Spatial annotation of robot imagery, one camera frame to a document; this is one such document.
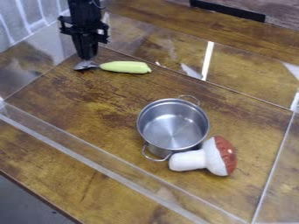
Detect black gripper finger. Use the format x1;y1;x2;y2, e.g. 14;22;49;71
71;35;87;60
87;37;98;59

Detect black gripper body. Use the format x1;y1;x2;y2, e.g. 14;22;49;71
57;0;110;45

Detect green handled metal spoon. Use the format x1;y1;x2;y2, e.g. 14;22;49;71
73;60;152;74

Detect black bar in background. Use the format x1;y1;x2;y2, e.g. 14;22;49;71
189;0;266;23

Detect small steel pot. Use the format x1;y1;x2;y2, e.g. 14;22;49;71
135;94;210;162

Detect plush red white mushroom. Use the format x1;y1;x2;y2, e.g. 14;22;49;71
168;136;237;176

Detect clear acrylic enclosure wall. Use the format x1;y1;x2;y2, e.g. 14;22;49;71
0;0;299;224

